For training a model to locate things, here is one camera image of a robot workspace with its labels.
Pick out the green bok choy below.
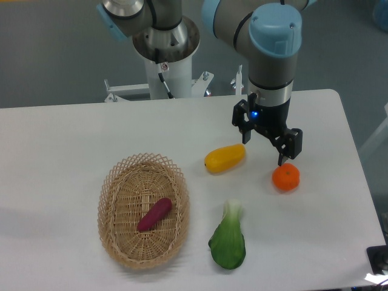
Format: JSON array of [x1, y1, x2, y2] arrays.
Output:
[[208, 199, 246, 270]]

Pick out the woven wicker basket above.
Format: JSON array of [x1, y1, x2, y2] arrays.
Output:
[[98, 153, 190, 269]]

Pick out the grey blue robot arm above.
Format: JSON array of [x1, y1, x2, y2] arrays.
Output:
[[96, 1, 309, 164]]

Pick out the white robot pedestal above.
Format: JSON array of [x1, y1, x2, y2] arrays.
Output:
[[132, 15, 201, 99]]

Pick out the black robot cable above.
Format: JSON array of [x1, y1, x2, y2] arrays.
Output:
[[154, 48, 176, 99]]

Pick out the black device at table edge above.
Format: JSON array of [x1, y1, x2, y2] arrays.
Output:
[[366, 245, 387, 275]]

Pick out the orange tangerine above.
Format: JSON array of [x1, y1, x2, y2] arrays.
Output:
[[272, 163, 300, 192]]

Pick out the white metal base frame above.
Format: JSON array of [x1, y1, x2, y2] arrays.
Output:
[[103, 64, 245, 102]]

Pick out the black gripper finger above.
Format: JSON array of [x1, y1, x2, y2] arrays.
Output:
[[232, 100, 254, 144], [277, 128, 303, 166]]

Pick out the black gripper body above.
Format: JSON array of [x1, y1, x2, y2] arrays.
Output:
[[246, 93, 290, 147]]

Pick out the purple sweet potato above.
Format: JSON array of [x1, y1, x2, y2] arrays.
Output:
[[137, 198, 172, 232]]

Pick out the yellow mango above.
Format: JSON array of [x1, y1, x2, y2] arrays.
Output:
[[204, 144, 246, 173]]

